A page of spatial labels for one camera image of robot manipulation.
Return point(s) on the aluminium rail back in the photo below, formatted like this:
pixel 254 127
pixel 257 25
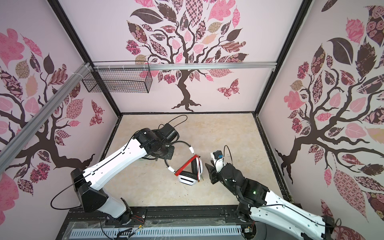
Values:
pixel 198 66

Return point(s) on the white slotted cable duct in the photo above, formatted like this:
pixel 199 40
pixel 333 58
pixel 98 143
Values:
pixel 157 233

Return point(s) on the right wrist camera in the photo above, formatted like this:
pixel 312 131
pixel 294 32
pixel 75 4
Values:
pixel 218 160

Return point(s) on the black wire basket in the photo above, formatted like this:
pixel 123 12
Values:
pixel 119 77

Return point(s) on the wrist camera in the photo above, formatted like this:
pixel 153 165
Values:
pixel 218 160
pixel 167 133

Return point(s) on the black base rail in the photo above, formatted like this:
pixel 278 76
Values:
pixel 179 216

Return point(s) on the aluminium rail left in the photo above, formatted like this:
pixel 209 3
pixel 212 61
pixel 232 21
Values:
pixel 12 149

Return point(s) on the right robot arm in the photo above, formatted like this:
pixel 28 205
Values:
pixel 257 203

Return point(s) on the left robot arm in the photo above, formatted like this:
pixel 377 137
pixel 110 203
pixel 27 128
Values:
pixel 89 183

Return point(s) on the aluminium rail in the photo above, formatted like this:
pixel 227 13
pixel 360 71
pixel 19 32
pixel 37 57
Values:
pixel 198 66
pixel 12 149

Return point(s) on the black white headphones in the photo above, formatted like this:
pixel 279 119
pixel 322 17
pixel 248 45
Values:
pixel 191 172

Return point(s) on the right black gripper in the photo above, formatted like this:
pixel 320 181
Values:
pixel 212 172

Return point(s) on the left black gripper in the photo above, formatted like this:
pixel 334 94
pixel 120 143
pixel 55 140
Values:
pixel 168 155

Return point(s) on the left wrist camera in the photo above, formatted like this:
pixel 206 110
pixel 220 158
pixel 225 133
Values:
pixel 167 133

